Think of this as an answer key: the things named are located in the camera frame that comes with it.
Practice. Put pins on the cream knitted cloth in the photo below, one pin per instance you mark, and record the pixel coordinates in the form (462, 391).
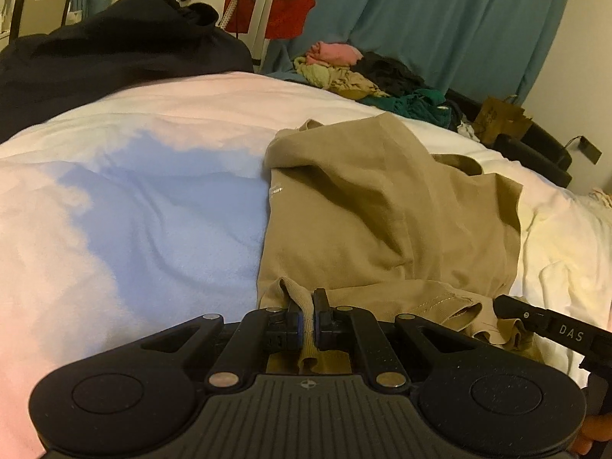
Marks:
(601, 197)

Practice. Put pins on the brown paper bag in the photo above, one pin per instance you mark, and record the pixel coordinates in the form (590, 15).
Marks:
(502, 117)

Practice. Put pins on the cream chair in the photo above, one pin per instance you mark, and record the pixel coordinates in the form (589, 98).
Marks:
(43, 9)

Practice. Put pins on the black sofa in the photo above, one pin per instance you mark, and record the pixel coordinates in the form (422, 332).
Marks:
(540, 153)

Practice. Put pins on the red garment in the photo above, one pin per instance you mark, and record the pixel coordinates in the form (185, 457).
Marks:
(287, 14)

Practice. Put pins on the black wall box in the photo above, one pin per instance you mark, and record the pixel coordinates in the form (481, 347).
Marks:
(587, 148)

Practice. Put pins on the person's right hand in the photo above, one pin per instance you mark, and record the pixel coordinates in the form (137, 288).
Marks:
(597, 435)

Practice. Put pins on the white patterned cloth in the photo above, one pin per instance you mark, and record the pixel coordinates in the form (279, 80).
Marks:
(467, 130)

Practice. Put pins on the pink cloth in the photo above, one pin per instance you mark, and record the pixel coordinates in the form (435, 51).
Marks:
(334, 53)

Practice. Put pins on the pale yellow cloth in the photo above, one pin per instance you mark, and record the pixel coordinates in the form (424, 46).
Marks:
(330, 76)

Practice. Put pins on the white drying rack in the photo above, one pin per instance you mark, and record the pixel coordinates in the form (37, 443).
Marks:
(260, 14)

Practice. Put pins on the black cloth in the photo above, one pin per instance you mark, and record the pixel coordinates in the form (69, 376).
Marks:
(387, 74)

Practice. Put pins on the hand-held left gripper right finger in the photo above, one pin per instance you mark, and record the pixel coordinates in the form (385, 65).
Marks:
(319, 325)

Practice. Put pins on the tan t-shirt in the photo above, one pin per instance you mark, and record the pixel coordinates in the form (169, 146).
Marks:
(382, 210)

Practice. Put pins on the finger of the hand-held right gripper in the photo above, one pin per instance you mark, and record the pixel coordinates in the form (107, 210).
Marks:
(535, 320)

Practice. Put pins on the dark navy garment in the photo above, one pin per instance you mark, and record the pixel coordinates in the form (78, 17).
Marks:
(119, 48)

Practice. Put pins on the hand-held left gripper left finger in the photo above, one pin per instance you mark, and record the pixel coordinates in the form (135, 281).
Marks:
(297, 332)

